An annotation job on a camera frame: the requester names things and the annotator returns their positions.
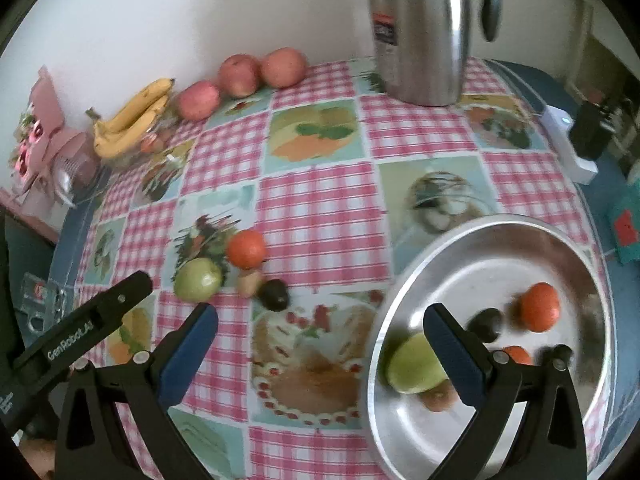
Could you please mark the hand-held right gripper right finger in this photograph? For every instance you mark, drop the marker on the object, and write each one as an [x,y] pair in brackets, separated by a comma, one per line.
[452,355]

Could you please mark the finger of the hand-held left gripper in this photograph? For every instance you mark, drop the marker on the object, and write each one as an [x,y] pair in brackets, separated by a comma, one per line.
[125,295]

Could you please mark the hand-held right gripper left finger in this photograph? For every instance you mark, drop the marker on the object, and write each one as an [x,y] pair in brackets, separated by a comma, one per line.
[187,355]

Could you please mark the oval green mango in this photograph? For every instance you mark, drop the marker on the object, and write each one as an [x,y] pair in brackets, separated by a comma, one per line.
[415,362]

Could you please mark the brown kiwi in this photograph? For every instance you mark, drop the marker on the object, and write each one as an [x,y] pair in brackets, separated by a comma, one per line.
[249,282]
[439,397]

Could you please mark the dark purple plum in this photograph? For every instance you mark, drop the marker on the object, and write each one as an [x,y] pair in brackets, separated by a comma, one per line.
[485,324]
[274,295]

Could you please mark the orange tangerine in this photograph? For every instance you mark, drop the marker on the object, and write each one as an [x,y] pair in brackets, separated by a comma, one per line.
[515,356]
[246,248]
[539,306]

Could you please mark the stainless steel basin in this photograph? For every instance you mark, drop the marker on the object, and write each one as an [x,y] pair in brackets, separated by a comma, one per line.
[475,270]

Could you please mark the clear plastic container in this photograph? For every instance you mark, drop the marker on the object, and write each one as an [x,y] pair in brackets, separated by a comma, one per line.
[45,295]

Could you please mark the round green apple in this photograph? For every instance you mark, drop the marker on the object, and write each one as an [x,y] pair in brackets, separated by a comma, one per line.
[198,279]

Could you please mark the pink plastic rack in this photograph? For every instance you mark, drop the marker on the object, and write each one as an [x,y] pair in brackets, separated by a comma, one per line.
[65,145]

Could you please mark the yellow banana bunch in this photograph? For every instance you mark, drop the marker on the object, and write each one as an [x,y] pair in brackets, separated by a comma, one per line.
[135,115]

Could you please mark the pink checked tablecloth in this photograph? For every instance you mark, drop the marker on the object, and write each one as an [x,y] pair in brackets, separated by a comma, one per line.
[310,200]

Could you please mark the teal box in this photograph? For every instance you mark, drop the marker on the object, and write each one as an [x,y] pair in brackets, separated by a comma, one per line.
[625,240]

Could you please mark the red apple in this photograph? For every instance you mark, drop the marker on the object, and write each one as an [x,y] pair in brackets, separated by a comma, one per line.
[199,100]
[239,75]
[283,66]

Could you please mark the white power strip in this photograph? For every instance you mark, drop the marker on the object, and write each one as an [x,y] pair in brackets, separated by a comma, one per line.
[557,130]

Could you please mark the black power adapter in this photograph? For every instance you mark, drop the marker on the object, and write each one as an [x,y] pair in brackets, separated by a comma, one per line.
[590,130]

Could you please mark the stainless steel thermos jug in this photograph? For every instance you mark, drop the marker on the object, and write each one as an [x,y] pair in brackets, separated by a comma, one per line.
[420,35]

